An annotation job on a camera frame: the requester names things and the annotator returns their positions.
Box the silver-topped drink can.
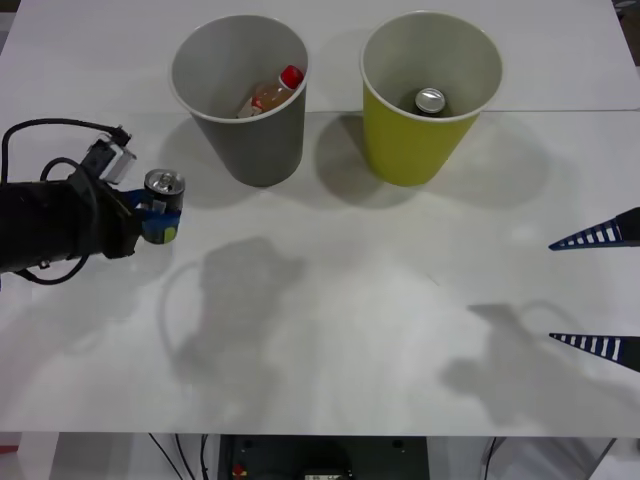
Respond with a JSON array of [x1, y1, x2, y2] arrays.
[[414, 87, 447, 117]]

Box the yellow-green plastic waste bin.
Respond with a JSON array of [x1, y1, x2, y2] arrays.
[[359, 12, 504, 188]]

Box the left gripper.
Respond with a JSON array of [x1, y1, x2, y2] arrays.
[[69, 172, 183, 260]]

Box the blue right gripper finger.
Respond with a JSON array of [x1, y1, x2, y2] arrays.
[[548, 206, 640, 252], [548, 332, 640, 374]]

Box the black drink can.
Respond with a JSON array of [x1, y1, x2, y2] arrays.
[[143, 168, 187, 244]]

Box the grey plastic waste bin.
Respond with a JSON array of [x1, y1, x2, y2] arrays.
[[169, 14, 310, 188]]

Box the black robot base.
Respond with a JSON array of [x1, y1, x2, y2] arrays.
[[219, 434, 429, 480]]

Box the red-capped plastic bottle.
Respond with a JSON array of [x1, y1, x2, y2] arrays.
[[235, 65, 306, 120]]

